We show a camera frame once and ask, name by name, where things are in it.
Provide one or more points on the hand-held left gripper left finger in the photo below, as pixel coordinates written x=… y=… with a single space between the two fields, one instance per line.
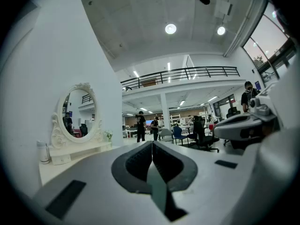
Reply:
x=136 y=165

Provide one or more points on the blue chair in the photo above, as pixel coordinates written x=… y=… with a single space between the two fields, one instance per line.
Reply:
x=179 y=132

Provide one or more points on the grey chair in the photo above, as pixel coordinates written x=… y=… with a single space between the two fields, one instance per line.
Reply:
x=166 y=135

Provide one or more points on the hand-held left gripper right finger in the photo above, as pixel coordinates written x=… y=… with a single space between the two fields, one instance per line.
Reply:
x=173 y=167

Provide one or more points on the black balcony railing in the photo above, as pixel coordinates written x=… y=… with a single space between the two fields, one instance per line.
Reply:
x=182 y=72

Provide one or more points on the cream ornate dressing table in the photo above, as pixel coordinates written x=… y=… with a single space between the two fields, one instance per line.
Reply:
x=58 y=170

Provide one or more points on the round ceiling light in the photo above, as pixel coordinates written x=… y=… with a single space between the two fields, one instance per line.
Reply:
x=221 y=30
x=170 y=28

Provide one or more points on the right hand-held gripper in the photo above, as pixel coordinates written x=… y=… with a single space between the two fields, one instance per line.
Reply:
x=234 y=125

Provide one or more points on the white water bottle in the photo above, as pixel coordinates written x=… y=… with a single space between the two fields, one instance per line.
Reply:
x=43 y=151

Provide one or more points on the white ornate oval mirror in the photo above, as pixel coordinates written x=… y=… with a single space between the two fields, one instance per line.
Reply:
x=58 y=137

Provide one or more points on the black office chair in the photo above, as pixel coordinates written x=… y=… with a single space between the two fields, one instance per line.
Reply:
x=233 y=112
x=200 y=132

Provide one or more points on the small potted plant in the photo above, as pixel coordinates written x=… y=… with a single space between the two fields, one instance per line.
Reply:
x=109 y=135

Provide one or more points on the large window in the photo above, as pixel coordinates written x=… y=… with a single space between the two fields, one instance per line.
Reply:
x=267 y=39

